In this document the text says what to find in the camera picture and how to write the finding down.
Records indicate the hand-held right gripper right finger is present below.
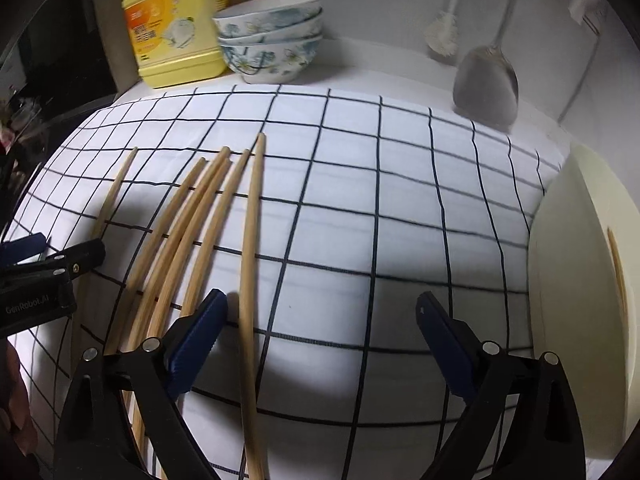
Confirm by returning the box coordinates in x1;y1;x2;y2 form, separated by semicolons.
416;291;587;480

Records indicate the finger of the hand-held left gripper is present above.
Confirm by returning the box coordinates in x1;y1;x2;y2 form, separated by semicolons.
0;233;47;265
19;238;107;282

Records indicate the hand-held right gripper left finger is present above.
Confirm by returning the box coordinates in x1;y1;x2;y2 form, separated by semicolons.
52;288;228;480

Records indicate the long wooden chopstick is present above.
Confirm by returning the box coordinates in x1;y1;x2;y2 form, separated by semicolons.
239;132;271;480
606;227;628;321

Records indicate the group of wooden chopsticks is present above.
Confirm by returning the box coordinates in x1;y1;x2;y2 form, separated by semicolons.
70;146;251;480

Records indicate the cream plastic basin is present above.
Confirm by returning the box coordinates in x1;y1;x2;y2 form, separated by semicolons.
527;142;636;461

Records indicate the person's left hand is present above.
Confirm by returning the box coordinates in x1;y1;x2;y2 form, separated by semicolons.
0;345;37;461

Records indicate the shiny metal cookware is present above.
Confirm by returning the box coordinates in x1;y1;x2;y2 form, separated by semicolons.
0;92;46;161

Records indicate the white black-grid mat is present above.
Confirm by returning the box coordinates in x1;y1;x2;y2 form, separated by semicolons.
0;85;561;480

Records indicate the yellow detergent pump bottle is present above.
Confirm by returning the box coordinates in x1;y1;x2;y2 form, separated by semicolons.
121;0;230;90

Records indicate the steel spatula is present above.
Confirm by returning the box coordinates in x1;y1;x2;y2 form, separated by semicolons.
452;0;519;131

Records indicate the white bottle brush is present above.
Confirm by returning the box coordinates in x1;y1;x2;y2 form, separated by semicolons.
424;0;463;58

